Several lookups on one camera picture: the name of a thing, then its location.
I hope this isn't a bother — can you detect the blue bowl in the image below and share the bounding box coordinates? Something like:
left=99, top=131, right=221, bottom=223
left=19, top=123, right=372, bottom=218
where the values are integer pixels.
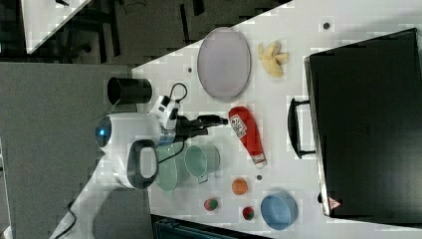
left=260, top=191, right=299, bottom=230

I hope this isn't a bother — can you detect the yellow plush banana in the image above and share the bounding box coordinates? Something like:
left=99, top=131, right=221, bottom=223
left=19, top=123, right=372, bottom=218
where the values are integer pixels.
left=258, top=42, right=290, bottom=78

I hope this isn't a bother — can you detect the grey round plate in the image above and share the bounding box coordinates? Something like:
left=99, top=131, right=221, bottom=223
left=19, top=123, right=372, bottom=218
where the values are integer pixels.
left=197, top=27, right=251, bottom=102

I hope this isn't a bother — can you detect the orange toy fruit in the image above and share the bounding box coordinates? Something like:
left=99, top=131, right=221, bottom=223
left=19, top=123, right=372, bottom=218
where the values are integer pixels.
left=232, top=178, right=248, bottom=195

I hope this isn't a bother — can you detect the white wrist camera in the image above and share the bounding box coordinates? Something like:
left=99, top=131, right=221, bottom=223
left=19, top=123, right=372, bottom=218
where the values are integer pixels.
left=149, top=96, right=180, bottom=129

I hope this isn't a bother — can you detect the red plush ketchup bottle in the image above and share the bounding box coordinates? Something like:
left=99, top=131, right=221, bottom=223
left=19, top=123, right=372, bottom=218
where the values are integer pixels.
left=229, top=107, right=267, bottom=169

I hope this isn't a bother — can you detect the silver toaster oven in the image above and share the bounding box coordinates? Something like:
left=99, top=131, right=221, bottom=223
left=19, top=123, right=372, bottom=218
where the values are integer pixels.
left=304, top=28, right=422, bottom=228

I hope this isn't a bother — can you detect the black cylindrical cup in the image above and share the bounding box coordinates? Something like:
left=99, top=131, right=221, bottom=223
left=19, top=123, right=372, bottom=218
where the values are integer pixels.
left=106, top=78, right=152, bottom=105

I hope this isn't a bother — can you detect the green measuring cup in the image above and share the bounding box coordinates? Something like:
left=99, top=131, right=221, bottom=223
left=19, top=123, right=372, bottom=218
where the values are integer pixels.
left=184, top=143, right=220, bottom=183

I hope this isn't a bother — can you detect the green perforated strainer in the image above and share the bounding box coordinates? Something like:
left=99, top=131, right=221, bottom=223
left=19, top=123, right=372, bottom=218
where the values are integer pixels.
left=156, top=142, right=189, bottom=192

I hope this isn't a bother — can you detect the small red toy fruit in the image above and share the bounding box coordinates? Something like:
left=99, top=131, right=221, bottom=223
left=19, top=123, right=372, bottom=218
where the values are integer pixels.
left=242, top=206, right=255, bottom=220

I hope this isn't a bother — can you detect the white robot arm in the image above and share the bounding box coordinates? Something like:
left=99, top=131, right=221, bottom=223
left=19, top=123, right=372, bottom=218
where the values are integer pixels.
left=49, top=111, right=228, bottom=239

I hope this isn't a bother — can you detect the black cable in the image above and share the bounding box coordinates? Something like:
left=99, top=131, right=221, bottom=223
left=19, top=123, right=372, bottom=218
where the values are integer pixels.
left=156, top=82, right=189, bottom=165

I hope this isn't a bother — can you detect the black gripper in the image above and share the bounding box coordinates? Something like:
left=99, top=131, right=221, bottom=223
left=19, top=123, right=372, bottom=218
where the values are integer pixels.
left=175, top=115, right=228, bottom=141

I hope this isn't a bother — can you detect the red toy strawberry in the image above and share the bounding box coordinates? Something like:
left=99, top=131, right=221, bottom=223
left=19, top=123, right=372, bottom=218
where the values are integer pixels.
left=203, top=198, right=218, bottom=211

